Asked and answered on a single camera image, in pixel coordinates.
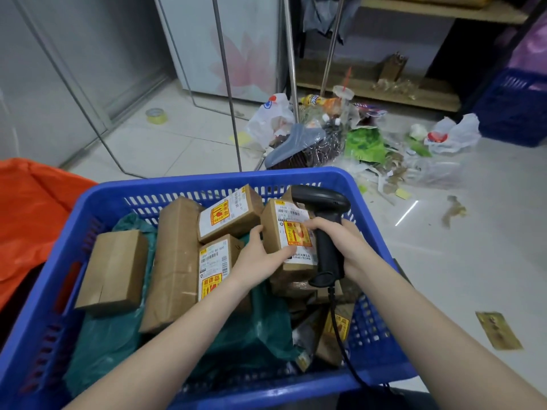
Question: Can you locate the heap of torn paper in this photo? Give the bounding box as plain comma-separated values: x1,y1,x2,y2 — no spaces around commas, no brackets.
372,149,413,197

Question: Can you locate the white bag with red lid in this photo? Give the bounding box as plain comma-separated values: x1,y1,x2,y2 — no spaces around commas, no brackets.
423,113,483,155

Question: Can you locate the dark blue plastic crate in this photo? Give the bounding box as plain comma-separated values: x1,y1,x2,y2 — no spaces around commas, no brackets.
472,68,547,148

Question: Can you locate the wooden shelf unit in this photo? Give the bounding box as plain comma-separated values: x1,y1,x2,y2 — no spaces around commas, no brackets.
295,0,530,114

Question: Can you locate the dark green mailer bag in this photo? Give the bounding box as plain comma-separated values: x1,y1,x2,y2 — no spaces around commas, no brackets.
64,213,300,397

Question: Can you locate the red blue snack packet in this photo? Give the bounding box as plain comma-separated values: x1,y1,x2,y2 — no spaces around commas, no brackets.
354,102,389,129

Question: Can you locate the person's right forearm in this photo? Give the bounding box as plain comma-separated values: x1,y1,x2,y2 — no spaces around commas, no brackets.
352,251,547,410

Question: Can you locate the white bag red blue logo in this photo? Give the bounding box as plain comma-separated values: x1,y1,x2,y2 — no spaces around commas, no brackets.
244,92,296,150

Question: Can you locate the orange plastic bag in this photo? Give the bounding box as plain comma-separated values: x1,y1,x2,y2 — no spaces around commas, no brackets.
0,158,98,312

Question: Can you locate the white fridge pink flower print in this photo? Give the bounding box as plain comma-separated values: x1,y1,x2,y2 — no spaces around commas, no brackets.
153,0,289,104

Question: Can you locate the pile of cardboard parcels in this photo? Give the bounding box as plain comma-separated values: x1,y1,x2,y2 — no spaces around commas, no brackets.
75,185,364,368

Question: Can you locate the blue plastic basket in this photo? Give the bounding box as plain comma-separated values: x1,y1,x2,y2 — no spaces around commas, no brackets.
0,166,418,410

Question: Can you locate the person's left forearm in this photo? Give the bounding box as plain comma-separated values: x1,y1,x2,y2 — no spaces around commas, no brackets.
64,275,257,410

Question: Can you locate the orange snack packet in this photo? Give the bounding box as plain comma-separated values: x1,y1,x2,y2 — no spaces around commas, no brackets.
300,93,342,116

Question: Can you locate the small brown carton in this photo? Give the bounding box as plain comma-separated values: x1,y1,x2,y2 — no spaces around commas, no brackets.
379,51,409,84

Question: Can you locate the dark metal tube frame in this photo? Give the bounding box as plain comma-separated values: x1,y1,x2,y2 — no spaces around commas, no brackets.
10,0,244,179

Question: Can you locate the plastic cup red straw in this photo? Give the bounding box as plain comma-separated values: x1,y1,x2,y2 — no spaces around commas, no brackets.
332,65,356,107

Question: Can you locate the brown paper scrap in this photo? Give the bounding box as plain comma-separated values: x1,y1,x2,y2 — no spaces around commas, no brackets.
441,195,467,229

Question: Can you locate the pink plastic bag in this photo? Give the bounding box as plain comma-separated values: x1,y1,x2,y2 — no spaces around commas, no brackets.
495,12,547,90

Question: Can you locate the person's left hand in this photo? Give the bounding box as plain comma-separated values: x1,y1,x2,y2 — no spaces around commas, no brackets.
227,225,299,296

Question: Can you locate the crumpled clear plastic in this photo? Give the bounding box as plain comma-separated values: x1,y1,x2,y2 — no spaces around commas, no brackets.
372,77,418,101

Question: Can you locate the dark patterned plastic bag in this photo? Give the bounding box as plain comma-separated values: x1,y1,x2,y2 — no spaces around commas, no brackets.
269,119,347,170

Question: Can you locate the grey cloth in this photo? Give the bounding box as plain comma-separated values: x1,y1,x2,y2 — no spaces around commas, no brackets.
299,0,364,46

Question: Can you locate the clear plastic wrap heap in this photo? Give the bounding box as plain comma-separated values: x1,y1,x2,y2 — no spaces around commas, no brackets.
384,140,467,191

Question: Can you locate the person's right hand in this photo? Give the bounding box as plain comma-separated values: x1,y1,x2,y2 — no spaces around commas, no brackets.
301,216,382,284

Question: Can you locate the gold foil card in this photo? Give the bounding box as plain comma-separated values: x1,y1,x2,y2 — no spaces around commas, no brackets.
475,311,524,351

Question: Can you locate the green plastic scrap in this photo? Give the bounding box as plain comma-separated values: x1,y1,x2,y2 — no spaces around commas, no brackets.
403,136,433,158

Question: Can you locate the black scanner cable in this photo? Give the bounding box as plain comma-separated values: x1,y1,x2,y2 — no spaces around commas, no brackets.
326,287,392,393

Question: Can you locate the shiny steel tube frame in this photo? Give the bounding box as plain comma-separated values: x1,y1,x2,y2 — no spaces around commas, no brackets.
153,0,300,124

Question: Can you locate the steel pole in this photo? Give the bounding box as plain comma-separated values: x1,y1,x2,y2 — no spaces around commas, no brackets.
319,0,346,98

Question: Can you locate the green plastic bag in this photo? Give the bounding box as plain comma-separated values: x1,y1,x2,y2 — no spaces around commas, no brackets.
344,128,387,165

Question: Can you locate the labelled cardboard parcel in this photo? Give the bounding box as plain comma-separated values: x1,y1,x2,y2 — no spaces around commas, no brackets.
260,199,319,295
197,233,252,312
197,184,265,245

